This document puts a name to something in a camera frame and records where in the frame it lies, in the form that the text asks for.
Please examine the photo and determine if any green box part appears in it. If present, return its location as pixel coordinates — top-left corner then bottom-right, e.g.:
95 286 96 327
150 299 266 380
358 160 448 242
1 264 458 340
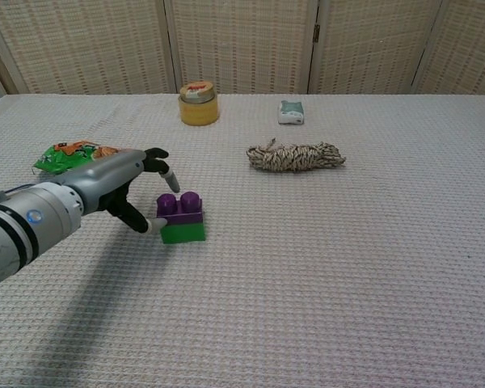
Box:
161 221 209 245

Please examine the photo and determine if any green orange snack bag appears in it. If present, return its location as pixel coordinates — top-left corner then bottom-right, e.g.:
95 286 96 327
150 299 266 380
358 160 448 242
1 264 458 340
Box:
32 139 125 177

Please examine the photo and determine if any white woven tablecloth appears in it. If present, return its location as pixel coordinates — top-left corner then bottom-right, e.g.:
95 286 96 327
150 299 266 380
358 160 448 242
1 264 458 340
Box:
0 93 485 388

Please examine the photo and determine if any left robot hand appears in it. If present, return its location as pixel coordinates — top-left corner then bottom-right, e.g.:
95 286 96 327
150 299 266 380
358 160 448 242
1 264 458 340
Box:
60 147 181 235

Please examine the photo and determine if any striped rope bundle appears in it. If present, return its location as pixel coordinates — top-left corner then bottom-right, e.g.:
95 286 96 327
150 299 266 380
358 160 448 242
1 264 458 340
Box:
246 138 348 174

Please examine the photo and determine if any yellow jar with lid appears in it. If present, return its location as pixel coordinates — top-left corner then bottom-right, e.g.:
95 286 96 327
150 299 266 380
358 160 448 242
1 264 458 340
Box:
178 82 221 127

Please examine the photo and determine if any green white tissue pack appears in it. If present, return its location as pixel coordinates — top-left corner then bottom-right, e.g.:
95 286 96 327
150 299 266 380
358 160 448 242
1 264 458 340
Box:
277 99 306 125

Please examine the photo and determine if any purple box part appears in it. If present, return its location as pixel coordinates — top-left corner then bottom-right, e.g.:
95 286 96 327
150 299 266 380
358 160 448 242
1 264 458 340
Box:
156 191 205 226

